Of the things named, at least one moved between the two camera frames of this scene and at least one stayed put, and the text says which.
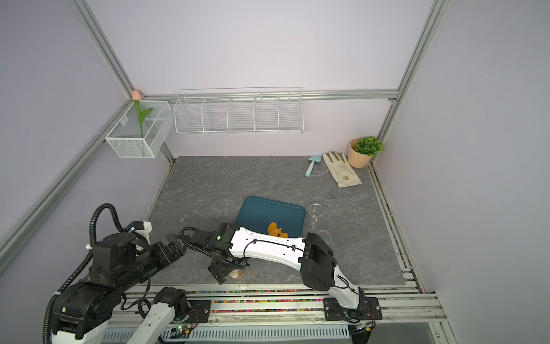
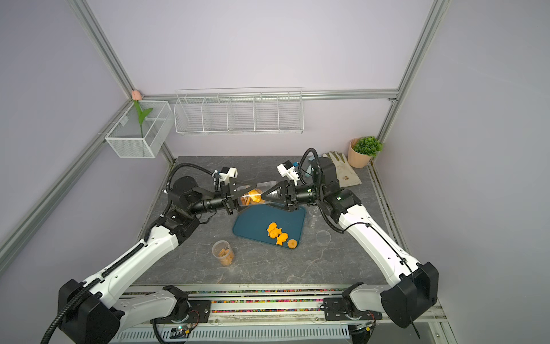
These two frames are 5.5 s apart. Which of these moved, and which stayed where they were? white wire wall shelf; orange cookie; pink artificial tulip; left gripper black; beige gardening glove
Moved: left gripper black
Stayed: pink artificial tulip; beige gardening glove; white wire wall shelf; orange cookie
